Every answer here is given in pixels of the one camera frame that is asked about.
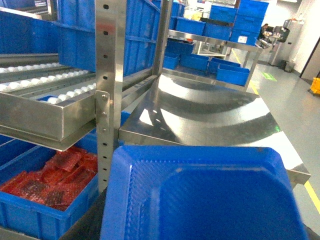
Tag blue plastic tray part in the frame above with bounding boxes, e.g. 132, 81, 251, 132
100, 145, 308, 240

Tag steel shelf rack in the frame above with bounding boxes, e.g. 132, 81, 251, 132
0, 0, 173, 240

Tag rear steel shelf cart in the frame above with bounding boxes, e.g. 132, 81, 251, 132
159, 0, 270, 93

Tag blue bin with red wrap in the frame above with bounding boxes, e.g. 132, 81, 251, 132
0, 131, 109, 240

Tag steel side table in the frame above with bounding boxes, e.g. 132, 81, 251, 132
119, 75, 311, 187

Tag red bubble wrap bags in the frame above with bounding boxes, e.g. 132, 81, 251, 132
0, 146, 98, 211

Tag yellow mop bucket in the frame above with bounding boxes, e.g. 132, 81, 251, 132
310, 77, 320, 95

